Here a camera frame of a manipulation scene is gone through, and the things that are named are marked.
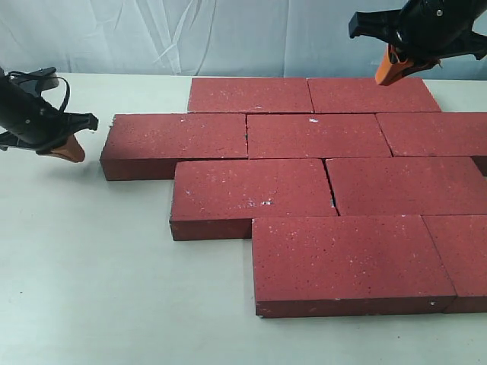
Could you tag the back left base brick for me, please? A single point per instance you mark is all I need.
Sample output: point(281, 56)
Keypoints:
point(249, 95)

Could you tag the red brick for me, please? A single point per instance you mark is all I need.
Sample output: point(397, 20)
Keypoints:
point(219, 199)
point(434, 134)
point(283, 136)
point(149, 146)

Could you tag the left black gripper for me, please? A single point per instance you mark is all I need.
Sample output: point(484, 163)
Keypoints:
point(31, 123)

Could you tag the front right base brick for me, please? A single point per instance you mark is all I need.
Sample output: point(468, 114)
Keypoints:
point(461, 243)

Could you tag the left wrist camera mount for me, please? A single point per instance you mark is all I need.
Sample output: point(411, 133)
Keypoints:
point(35, 82)

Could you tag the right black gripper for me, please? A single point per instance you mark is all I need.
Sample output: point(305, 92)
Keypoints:
point(421, 33)

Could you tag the hidden centre base brick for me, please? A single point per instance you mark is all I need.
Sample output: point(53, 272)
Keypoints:
point(407, 185)

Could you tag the front left base brick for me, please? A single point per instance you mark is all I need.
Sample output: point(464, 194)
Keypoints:
point(347, 266)

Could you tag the pale blue backdrop cloth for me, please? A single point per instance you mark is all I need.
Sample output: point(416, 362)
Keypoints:
point(308, 39)

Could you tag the back right base brick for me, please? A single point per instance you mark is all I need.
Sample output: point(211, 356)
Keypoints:
point(363, 95)

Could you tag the red brick top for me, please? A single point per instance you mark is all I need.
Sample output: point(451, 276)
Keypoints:
point(149, 146)

